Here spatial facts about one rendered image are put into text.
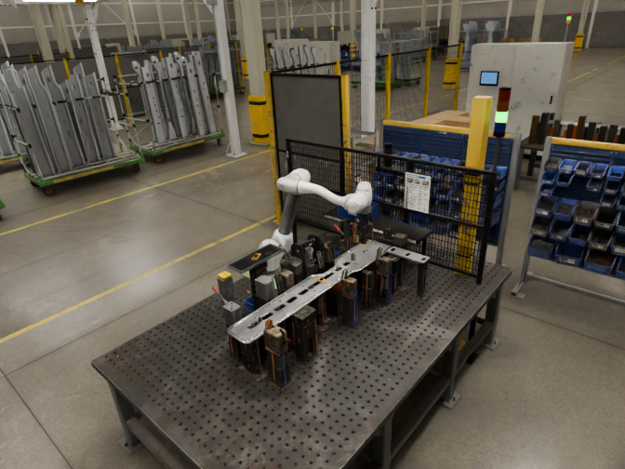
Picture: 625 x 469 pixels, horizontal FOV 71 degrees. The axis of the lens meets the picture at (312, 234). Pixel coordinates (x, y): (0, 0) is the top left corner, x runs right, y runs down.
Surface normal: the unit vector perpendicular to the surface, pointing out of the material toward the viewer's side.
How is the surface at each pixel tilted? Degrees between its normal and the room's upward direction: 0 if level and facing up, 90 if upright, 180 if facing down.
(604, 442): 0
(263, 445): 0
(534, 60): 90
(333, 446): 0
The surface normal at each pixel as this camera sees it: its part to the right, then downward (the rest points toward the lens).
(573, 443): -0.05, -0.90
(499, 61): -0.66, 0.36
